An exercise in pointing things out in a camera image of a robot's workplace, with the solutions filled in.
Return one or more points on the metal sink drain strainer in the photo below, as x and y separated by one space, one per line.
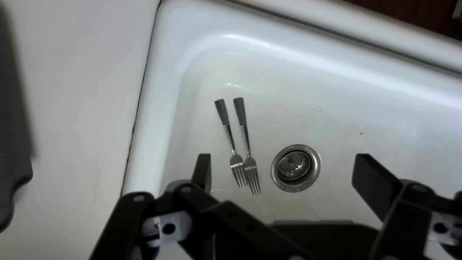
295 167

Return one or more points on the silver fork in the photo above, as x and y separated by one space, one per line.
250 165
236 160

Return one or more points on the white ceramic sink basin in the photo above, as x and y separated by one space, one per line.
301 85

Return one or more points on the right silver fork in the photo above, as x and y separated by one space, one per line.
250 165

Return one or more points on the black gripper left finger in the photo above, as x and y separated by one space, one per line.
188 215

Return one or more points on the left silver fork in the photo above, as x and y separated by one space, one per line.
236 160

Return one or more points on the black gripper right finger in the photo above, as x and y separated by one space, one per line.
412 212

